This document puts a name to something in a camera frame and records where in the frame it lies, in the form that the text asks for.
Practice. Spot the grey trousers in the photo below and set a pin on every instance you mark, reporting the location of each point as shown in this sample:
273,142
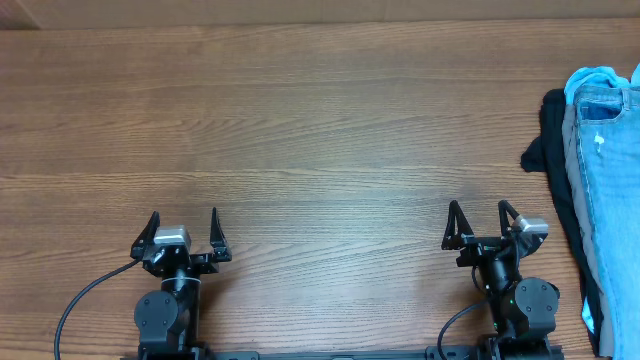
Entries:
580,210

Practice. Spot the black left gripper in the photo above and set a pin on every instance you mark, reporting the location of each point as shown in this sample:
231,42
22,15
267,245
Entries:
209,264

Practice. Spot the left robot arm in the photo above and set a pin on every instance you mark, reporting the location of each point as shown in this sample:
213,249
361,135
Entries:
168,319

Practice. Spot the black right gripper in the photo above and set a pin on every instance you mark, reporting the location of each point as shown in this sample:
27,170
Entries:
482,241

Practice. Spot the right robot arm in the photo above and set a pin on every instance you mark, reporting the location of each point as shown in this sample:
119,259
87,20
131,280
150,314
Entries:
523,309

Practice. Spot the light blue cloth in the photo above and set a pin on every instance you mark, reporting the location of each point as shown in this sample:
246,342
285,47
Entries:
601,76

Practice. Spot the light blue denim jeans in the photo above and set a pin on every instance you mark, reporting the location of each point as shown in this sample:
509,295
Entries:
607,125

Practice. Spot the black garment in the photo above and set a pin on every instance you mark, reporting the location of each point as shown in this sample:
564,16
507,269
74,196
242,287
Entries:
546,154

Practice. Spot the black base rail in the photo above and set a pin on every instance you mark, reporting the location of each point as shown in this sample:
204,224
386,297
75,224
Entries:
340,355

